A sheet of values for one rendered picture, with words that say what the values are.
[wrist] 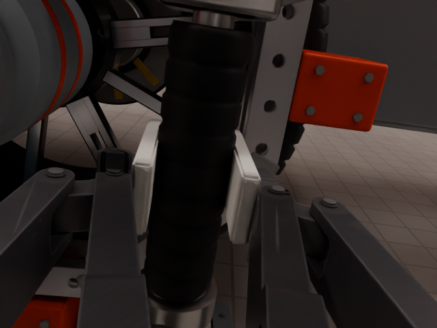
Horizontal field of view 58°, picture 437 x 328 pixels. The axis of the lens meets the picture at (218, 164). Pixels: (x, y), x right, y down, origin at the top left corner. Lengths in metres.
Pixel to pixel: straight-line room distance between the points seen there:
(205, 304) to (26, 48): 0.19
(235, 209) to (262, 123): 0.25
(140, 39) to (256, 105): 0.17
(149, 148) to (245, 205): 0.05
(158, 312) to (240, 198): 0.08
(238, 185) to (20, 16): 0.19
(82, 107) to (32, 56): 0.23
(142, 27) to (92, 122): 0.13
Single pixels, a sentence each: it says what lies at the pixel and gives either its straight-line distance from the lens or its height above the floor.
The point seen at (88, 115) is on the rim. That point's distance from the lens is 0.51.
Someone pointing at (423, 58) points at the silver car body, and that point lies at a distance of 0.94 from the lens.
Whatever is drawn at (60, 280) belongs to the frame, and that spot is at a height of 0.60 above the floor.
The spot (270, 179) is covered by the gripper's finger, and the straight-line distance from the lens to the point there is 0.17.
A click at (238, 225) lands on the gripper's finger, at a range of 0.16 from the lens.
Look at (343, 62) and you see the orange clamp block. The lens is 0.41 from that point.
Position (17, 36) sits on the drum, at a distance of 0.27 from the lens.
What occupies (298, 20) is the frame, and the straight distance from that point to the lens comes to 0.39.
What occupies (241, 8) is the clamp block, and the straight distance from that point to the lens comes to 0.16.
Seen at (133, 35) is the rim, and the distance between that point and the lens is 0.49.
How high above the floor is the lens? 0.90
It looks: 19 degrees down
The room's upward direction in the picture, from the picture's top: 9 degrees clockwise
